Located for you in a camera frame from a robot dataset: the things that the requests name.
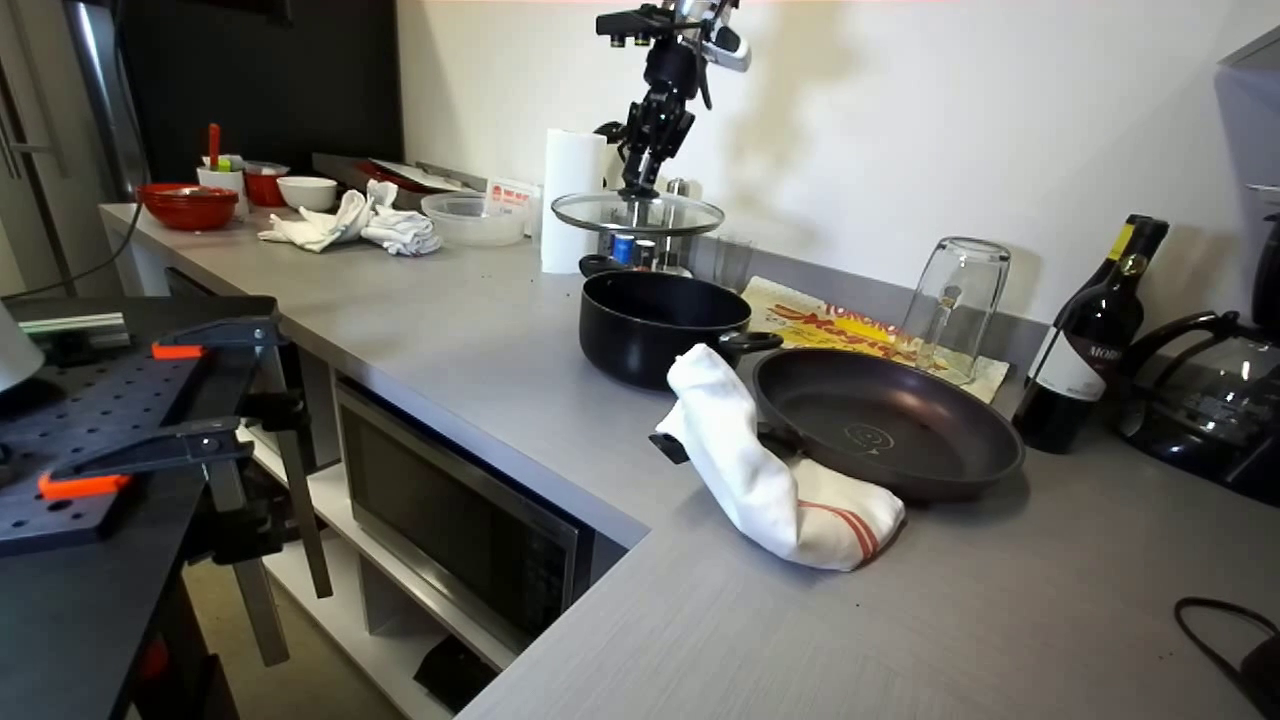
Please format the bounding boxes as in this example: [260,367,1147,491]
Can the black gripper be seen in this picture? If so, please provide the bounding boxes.
[594,34,704,203]

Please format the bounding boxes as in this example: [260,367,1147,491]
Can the glass pot lid black knob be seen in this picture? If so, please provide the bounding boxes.
[549,186,728,245]

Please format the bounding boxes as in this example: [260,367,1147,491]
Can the black cooking pot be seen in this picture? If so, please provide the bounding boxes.
[575,250,784,396]

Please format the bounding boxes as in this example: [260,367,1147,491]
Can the white paper towel roll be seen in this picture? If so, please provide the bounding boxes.
[536,122,622,280]

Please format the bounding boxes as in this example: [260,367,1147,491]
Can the white red printed paper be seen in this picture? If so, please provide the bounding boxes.
[477,174,544,228]

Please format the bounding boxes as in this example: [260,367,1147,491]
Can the clear plastic container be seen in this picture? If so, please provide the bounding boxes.
[420,186,536,250]

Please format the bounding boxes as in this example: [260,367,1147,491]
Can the yellow cutting board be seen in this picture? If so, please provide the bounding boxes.
[740,271,1018,406]

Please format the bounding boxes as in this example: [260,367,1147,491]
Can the metal tray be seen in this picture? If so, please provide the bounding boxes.
[308,147,494,203]

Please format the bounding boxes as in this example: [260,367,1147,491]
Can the crumpled white cloth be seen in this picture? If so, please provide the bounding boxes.
[258,180,443,259]

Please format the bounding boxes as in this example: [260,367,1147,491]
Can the white towel red stripes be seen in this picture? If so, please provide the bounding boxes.
[652,341,912,575]

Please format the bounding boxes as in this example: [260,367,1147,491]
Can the clear drinking glass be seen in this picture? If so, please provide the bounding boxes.
[900,231,1018,382]

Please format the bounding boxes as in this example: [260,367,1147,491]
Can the white bowl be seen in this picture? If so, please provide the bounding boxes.
[274,172,345,214]

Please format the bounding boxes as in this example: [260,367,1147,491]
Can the black frying pan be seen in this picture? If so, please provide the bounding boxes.
[649,346,1029,508]

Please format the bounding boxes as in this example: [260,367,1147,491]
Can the small red cup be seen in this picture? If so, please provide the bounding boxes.
[240,159,292,212]

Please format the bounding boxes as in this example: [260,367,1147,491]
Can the built-in microwave oven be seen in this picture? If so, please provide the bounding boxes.
[331,375,599,661]

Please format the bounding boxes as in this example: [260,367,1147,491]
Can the white holder with red utensil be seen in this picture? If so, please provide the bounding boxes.
[191,121,254,203]

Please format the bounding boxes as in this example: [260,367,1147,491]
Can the red bowl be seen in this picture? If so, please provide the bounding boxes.
[138,180,244,236]

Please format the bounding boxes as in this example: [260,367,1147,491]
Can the dark wine bottle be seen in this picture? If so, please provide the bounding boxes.
[1008,212,1176,461]

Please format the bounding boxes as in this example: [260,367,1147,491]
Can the steel refrigerator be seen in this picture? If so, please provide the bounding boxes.
[0,0,151,305]

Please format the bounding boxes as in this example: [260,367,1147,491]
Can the black perforated workbench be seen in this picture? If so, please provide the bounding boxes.
[0,292,338,720]

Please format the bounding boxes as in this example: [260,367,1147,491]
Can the orange handled bar clamp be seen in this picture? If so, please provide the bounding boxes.
[36,413,260,508]
[144,315,281,367]

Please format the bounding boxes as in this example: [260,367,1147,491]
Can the black cable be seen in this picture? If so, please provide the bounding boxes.
[1167,592,1280,720]

